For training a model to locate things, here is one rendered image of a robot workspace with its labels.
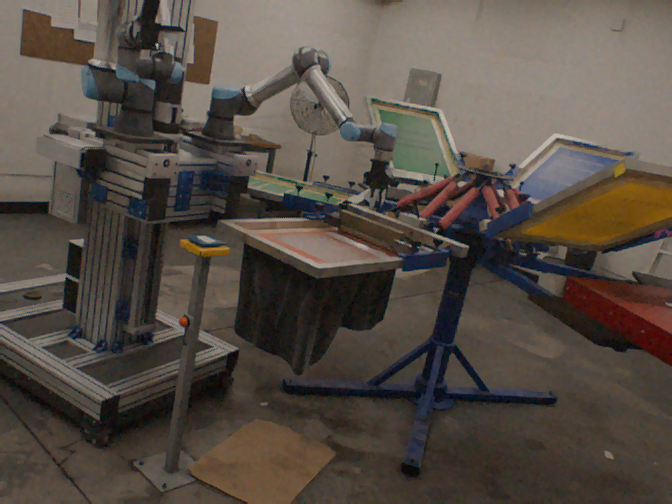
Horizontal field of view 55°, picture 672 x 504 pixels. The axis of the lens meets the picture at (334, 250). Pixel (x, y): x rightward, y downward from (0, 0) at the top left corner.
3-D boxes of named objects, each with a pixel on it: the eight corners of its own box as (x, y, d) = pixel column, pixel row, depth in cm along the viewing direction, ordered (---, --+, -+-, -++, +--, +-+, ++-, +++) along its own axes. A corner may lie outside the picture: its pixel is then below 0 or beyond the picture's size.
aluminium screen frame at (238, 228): (316, 278, 222) (319, 268, 221) (216, 228, 259) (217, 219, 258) (444, 263, 280) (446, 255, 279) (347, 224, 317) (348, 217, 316)
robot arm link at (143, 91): (156, 112, 251) (161, 76, 247) (121, 107, 243) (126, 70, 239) (146, 107, 260) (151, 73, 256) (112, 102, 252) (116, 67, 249)
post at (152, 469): (161, 494, 244) (197, 253, 221) (132, 463, 258) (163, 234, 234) (209, 476, 261) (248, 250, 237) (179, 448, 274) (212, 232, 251)
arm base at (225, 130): (194, 132, 293) (197, 110, 291) (217, 134, 306) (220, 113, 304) (219, 140, 286) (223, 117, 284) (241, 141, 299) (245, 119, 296)
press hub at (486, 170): (435, 421, 344) (502, 171, 310) (380, 388, 369) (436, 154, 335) (474, 404, 372) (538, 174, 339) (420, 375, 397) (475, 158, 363)
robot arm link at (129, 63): (151, 85, 221) (154, 52, 219) (118, 79, 215) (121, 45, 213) (144, 84, 227) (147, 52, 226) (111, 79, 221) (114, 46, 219)
